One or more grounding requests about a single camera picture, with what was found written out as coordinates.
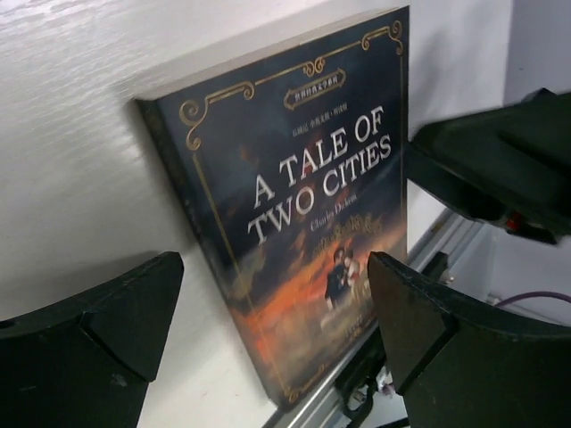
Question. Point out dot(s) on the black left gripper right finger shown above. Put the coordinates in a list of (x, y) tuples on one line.
[(498, 369)]

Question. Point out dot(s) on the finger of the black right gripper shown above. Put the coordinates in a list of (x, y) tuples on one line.
[(508, 167)]

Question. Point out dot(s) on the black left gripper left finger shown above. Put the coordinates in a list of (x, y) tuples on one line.
[(87, 361)]

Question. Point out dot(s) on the Tale Of Two Cities book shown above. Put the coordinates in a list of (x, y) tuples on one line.
[(288, 163)]

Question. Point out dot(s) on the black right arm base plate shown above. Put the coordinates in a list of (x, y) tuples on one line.
[(359, 381)]

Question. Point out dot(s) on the aluminium mounting rail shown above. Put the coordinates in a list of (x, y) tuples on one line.
[(452, 251)]

